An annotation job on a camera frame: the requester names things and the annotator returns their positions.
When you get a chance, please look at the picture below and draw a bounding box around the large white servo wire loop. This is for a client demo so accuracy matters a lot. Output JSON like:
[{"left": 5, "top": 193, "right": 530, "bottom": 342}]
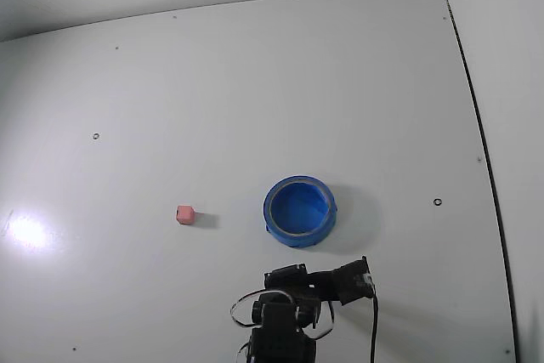
[{"left": 229, "top": 288, "right": 295, "bottom": 331}]

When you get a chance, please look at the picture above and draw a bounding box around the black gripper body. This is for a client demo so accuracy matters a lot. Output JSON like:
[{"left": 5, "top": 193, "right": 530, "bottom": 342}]
[{"left": 263, "top": 263, "right": 342, "bottom": 326}]

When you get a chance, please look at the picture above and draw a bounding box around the small white servo wire loop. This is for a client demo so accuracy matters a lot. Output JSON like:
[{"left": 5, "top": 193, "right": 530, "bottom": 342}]
[{"left": 303, "top": 299, "right": 337, "bottom": 341}]

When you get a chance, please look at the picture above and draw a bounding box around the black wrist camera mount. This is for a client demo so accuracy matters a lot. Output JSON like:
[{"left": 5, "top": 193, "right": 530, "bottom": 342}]
[{"left": 331, "top": 255, "right": 377, "bottom": 307}]

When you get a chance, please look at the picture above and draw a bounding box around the orange cube block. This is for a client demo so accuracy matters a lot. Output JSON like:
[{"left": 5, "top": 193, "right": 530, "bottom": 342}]
[{"left": 175, "top": 204, "right": 196, "bottom": 225}]

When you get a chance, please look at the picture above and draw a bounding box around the blue tape roll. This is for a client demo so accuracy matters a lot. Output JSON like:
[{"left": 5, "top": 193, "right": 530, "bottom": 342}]
[{"left": 262, "top": 174, "right": 338, "bottom": 249}]

